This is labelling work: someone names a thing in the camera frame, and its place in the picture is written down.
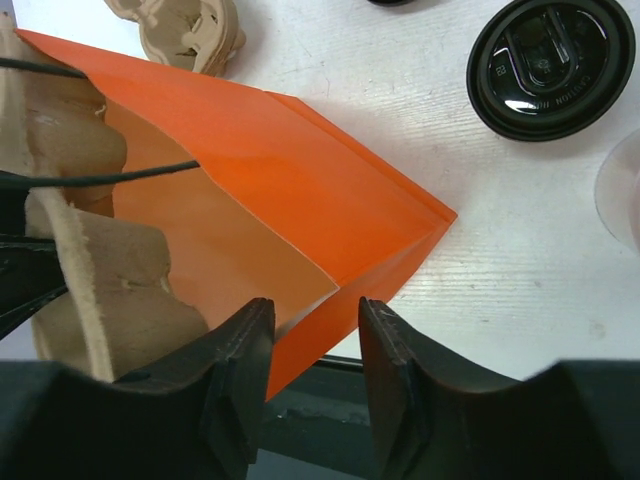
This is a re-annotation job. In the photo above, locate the orange paper bag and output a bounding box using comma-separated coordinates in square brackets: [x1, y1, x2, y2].
[1, 25, 456, 396]

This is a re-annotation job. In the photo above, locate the white straw holder cup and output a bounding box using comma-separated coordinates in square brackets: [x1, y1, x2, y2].
[594, 130, 639, 254]

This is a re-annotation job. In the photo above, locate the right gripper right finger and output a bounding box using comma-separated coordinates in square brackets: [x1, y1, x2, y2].
[358, 297, 517, 479]

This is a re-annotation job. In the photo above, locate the black cup lid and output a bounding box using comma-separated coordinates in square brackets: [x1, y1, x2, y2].
[466, 1, 636, 142]

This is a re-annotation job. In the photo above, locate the stack of black lids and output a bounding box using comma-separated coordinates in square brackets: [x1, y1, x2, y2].
[368, 0, 413, 8]

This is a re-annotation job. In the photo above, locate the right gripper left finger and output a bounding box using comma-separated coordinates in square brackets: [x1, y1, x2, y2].
[117, 298, 275, 479]

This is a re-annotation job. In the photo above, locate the brown pulp cup carrier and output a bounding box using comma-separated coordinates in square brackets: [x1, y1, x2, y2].
[0, 14, 211, 384]

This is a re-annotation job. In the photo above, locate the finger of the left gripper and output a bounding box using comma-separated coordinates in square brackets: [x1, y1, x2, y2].
[1, 171, 67, 337]

